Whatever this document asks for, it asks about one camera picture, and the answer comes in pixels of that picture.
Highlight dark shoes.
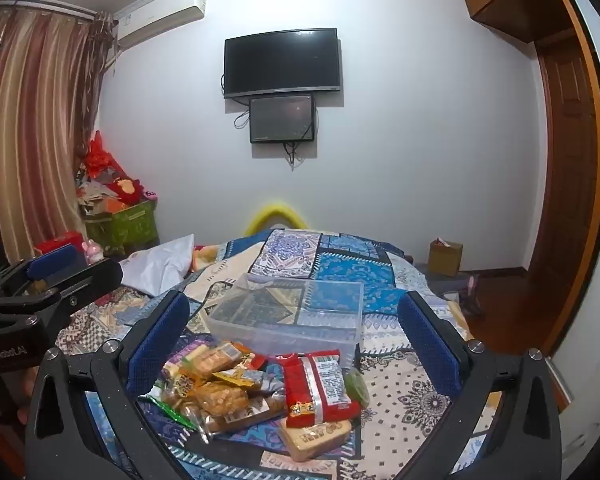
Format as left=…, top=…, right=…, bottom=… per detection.
left=459, top=275, right=482, bottom=317

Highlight person's left hand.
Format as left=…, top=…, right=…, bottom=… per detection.
left=17, top=366, right=41, bottom=425

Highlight orange cracker packet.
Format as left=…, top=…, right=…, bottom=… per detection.
left=185, top=382, right=251, bottom=418
left=180, top=341, right=256, bottom=378

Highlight cardboard box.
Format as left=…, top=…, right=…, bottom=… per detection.
left=427, top=238, right=464, bottom=278

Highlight clear plastic storage container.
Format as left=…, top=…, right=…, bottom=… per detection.
left=207, top=273, right=365, bottom=356

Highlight yellow brown snack packet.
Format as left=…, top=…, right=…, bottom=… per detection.
left=212, top=367, right=266, bottom=389

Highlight striped curtain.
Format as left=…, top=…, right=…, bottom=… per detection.
left=0, top=0, right=119, bottom=271

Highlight black cables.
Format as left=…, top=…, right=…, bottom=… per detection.
left=281, top=140, right=307, bottom=172

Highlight clear cake packet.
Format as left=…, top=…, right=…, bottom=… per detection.
left=200, top=392, right=287, bottom=436

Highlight red box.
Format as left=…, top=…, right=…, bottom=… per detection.
left=35, top=231, right=84, bottom=257

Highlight red snack packet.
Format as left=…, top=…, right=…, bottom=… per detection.
left=276, top=349, right=363, bottom=429

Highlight small black wall monitor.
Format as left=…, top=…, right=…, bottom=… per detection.
left=249, top=94, right=316, bottom=144

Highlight large black wall television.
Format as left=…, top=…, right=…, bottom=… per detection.
left=223, top=28, right=340, bottom=99

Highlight yellow padded arch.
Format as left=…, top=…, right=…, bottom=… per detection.
left=245, top=201, right=308, bottom=236

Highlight wooden door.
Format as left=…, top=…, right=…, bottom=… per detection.
left=527, top=25, right=600, bottom=356

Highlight green edged clear snack packet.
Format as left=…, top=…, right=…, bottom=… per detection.
left=139, top=380, right=201, bottom=433

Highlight green storage box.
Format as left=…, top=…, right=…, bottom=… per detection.
left=80, top=200, right=160, bottom=257

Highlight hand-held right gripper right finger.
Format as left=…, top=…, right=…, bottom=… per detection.
left=397, top=290, right=563, bottom=480

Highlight white air conditioner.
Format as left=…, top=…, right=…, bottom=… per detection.
left=115, top=0, right=208, bottom=51

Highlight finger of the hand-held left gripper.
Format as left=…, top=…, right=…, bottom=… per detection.
left=27, top=244, right=88, bottom=281
left=30, top=259, right=125, bottom=331

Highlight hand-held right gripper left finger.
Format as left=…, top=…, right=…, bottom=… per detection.
left=25, top=290, right=191, bottom=480

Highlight pale yellow snack packet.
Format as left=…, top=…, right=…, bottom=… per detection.
left=162, top=337, right=216, bottom=376

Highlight patchwork printed blanket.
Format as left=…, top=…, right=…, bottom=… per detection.
left=55, top=229, right=506, bottom=480

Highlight white pillow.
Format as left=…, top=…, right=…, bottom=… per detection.
left=117, top=234, right=196, bottom=297

